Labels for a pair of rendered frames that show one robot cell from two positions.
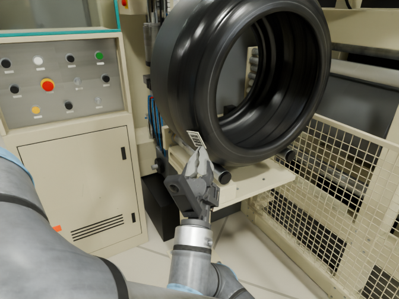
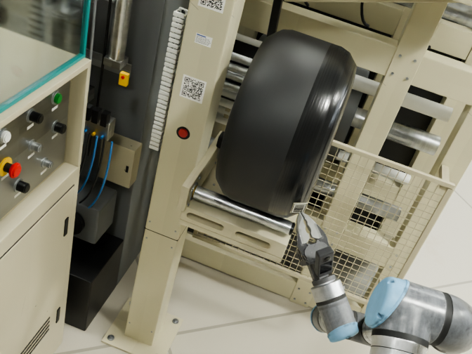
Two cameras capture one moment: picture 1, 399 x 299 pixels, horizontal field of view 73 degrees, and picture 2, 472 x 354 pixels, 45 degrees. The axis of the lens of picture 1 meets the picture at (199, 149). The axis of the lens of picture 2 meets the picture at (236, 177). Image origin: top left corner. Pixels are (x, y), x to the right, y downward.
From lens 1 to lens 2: 1.38 m
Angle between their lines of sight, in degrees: 45
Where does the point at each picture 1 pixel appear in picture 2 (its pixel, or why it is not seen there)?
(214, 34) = (333, 127)
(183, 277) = (347, 318)
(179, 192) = (329, 260)
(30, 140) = not seen: outside the picture
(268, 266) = (223, 298)
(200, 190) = not seen: hidden behind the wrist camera
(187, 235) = (336, 289)
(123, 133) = (69, 199)
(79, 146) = (32, 241)
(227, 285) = not seen: hidden behind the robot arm
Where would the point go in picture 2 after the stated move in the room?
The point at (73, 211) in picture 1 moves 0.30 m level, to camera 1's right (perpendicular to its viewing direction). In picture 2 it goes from (10, 344) to (93, 305)
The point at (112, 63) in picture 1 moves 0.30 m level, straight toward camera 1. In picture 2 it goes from (64, 101) to (148, 146)
